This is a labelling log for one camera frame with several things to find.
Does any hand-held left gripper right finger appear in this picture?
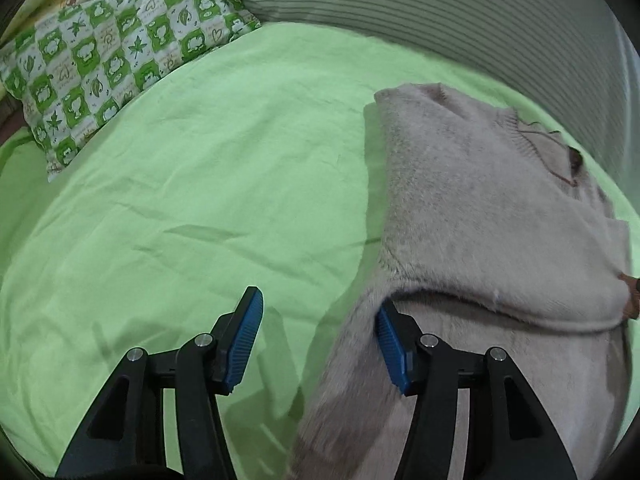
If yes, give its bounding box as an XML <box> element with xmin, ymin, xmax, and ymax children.
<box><xmin>375</xmin><ymin>299</ymin><xmax>578</xmax><ymax>480</ymax></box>

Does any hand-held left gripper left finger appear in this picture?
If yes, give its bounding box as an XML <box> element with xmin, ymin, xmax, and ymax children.
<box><xmin>54</xmin><ymin>286</ymin><xmax>265</xmax><ymax>480</ymax></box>

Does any beige knit sweater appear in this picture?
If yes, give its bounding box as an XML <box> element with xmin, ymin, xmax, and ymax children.
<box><xmin>287</xmin><ymin>82</ymin><xmax>640</xmax><ymax>480</ymax></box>

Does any green bed sheet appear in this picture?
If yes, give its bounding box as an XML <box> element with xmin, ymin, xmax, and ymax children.
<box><xmin>0</xmin><ymin>21</ymin><xmax>633</xmax><ymax>478</ymax></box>

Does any green checkered pillow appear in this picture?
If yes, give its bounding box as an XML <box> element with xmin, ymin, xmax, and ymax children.
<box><xmin>0</xmin><ymin>0</ymin><xmax>262</xmax><ymax>183</ymax></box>

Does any brown blanket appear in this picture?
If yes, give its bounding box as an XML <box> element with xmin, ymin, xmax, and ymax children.
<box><xmin>0</xmin><ymin>97</ymin><xmax>32</xmax><ymax>147</ymax></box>

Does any large striped cushion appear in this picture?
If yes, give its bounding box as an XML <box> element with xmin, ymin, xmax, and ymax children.
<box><xmin>207</xmin><ymin>0</ymin><xmax>640</xmax><ymax>196</ymax></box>

